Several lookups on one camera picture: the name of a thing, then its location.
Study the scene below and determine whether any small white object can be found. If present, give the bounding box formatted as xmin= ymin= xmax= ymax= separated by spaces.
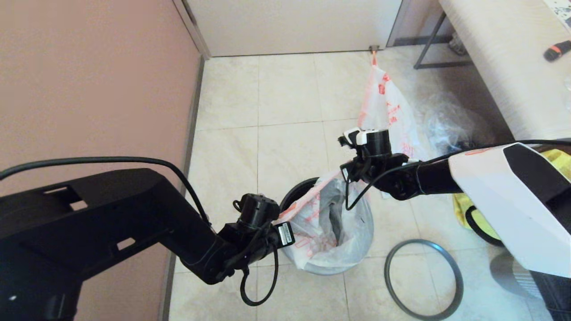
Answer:
xmin=447 ymin=33 xmax=467 ymax=56

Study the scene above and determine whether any grey bin rim ring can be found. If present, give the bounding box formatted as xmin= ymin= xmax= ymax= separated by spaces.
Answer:
xmin=385 ymin=239 xmax=463 ymax=321

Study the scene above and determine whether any black round trash bin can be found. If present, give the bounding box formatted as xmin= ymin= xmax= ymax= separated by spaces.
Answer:
xmin=280 ymin=177 xmax=321 ymax=215

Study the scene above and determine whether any black-printed white paper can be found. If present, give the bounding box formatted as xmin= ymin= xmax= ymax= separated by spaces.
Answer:
xmin=542 ymin=0 xmax=571 ymax=28

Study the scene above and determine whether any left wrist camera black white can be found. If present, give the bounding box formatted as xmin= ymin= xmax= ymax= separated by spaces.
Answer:
xmin=233 ymin=194 xmax=281 ymax=229

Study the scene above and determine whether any clear plastic bag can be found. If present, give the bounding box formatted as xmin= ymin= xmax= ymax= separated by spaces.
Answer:
xmin=419 ymin=91 xmax=498 ymax=154

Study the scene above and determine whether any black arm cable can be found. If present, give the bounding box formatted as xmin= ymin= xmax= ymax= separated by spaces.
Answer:
xmin=345 ymin=158 xmax=413 ymax=211
xmin=0 ymin=156 xmax=280 ymax=307

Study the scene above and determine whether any beige table with metal legs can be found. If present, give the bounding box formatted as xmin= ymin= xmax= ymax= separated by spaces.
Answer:
xmin=413 ymin=13 xmax=571 ymax=145

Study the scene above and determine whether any white door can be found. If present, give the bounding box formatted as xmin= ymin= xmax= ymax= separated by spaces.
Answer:
xmin=185 ymin=0 xmax=404 ymax=58

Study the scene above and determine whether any black and red marker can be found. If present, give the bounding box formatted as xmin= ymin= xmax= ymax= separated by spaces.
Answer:
xmin=543 ymin=40 xmax=571 ymax=62

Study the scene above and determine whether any grey ribbed robot base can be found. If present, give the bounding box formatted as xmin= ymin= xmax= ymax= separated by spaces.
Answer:
xmin=490 ymin=253 xmax=542 ymax=300

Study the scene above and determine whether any grey door frame post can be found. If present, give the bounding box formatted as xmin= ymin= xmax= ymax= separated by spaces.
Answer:
xmin=172 ymin=0 xmax=212 ymax=62

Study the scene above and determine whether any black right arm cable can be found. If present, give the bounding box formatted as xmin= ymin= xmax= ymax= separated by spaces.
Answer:
xmin=345 ymin=158 xmax=413 ymax=211

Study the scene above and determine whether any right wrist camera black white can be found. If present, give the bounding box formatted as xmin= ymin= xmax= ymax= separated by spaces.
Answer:
xmin=338 ymin=128 xmax=392 ymax=158

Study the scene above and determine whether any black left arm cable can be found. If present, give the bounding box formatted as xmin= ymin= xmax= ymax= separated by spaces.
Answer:
xmin=0 ymin=156 xmax=280 ymax=307

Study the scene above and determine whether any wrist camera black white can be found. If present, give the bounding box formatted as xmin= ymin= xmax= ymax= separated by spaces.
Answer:
xmin=338 ymin=128 xmax=392 ymax=158
xmin=233 ymin=194 xmax=281 ymax=229

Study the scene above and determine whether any yellow non-woven bag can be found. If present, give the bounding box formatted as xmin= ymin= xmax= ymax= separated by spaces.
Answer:
xmin=453 ymin=149 xmax=571 ymax=243

